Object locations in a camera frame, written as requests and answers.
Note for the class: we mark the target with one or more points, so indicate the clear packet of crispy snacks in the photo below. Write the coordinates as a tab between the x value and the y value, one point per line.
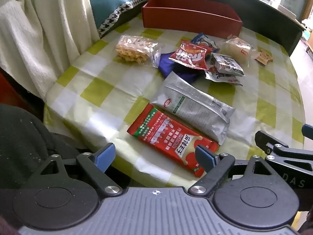
133	50

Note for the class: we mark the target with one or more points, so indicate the small red snack packet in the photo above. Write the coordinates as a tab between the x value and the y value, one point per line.
189	56

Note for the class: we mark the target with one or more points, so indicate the cream knit blanket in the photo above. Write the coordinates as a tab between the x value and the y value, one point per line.
36	29

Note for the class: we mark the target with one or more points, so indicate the large grey snack packet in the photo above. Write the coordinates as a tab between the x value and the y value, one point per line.
193	105

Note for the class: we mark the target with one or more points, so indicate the purple snack packet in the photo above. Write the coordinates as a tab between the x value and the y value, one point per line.
166	64

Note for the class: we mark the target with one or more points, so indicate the blue and white snack packet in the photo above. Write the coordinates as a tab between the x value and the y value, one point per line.
200	39

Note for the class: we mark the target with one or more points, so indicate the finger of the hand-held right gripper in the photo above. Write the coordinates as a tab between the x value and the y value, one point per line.
308	130
288	151

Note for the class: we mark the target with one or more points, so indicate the large red snack packet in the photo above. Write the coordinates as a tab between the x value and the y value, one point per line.
168	137

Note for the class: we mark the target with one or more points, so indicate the clear steamed cake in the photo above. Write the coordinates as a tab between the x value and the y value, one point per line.
236	47

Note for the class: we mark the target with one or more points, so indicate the dark cloth garment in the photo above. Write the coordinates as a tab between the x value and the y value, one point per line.
24	139

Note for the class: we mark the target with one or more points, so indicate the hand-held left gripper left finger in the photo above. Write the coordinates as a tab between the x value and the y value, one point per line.
105	158

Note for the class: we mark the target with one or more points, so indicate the red rectangular box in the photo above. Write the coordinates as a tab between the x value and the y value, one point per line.
185	20

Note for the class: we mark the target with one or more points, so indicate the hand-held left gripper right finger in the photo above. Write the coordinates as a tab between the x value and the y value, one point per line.
205	159

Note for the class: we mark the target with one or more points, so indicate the green and white checked tablecloth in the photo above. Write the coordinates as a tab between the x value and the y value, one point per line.
110	90

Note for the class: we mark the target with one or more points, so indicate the small golden snack packet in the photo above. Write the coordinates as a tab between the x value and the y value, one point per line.
263	56

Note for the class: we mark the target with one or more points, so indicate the black and white snack packet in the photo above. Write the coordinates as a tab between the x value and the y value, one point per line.
226	64

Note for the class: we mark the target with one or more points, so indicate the white and red snack packet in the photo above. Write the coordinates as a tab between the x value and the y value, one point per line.
221	78

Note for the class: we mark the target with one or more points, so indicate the dark coffee table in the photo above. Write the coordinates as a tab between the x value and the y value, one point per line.
269	17

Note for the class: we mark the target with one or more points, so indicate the teal cushion houndstooth trim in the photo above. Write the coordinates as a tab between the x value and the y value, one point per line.
112	0

